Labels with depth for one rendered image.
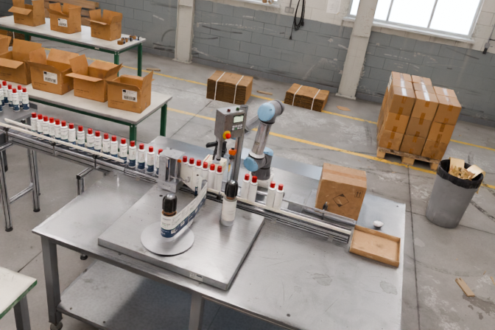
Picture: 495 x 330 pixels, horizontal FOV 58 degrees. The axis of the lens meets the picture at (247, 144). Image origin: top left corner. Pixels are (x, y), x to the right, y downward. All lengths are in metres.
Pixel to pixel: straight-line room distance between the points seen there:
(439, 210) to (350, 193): 2.11
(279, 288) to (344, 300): 0.36
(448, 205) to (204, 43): 5.48
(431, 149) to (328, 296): 3.92
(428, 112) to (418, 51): 2.27
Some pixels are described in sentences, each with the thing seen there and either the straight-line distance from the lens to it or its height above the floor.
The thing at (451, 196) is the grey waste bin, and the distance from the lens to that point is 4.95.
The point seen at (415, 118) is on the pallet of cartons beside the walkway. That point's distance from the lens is 6.04.
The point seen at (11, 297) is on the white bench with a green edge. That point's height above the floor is 0.80.
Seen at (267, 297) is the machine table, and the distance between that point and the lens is 2.50.
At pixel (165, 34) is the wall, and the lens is 9.01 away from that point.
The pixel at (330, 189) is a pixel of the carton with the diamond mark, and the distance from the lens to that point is 3.07.
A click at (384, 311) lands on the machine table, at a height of 0.83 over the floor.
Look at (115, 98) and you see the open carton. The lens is 4.54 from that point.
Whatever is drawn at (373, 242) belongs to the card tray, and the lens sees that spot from 3.07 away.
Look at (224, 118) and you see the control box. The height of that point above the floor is 1.44.
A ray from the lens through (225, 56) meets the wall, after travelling 8.61.
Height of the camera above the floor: 2.59
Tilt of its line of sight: 26 degrees down
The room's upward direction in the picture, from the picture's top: 8 degrees clockwise
